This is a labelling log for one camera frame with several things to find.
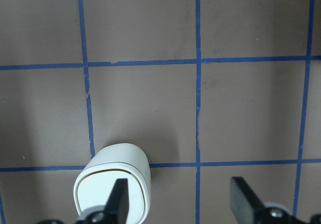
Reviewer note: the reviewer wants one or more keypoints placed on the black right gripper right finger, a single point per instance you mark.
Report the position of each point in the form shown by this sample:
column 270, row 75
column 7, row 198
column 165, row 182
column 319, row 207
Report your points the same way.
column 247, row 208

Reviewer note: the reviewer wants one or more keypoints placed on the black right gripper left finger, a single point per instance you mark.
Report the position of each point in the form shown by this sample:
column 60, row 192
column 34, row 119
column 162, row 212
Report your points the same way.
column 114, row 211

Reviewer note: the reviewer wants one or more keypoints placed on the white trash can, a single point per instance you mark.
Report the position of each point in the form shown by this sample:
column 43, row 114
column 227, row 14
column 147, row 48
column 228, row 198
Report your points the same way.
column 94, row 184

